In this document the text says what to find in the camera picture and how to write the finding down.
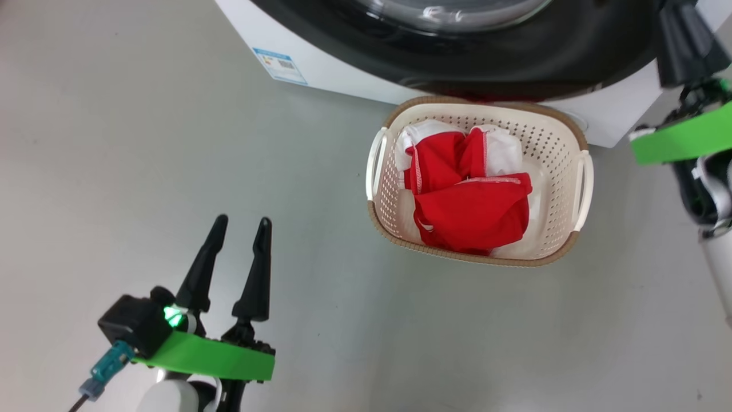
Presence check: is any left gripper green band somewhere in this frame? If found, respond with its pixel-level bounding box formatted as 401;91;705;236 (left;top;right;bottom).
134;215;275;412

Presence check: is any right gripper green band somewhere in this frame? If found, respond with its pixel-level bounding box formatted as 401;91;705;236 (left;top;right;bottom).
631;3;732;227

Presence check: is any dark round glass washer door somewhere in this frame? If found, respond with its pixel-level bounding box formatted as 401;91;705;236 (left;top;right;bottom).
249;0;667;102

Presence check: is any red and white garment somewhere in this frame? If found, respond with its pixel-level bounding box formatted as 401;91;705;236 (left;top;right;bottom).
396;119;534;256

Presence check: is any cream perforated laundry basket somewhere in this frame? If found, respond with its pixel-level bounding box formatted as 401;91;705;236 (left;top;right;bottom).
366;96;594;268

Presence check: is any white washing machine body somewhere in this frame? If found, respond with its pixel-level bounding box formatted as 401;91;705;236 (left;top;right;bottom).
214;0;732;148

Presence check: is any blue energy label sticker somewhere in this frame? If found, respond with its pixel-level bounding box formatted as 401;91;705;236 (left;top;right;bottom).
252;47;308;86

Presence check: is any teal left camera cable connector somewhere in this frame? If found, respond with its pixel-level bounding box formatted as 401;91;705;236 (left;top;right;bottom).
79;340;135;400

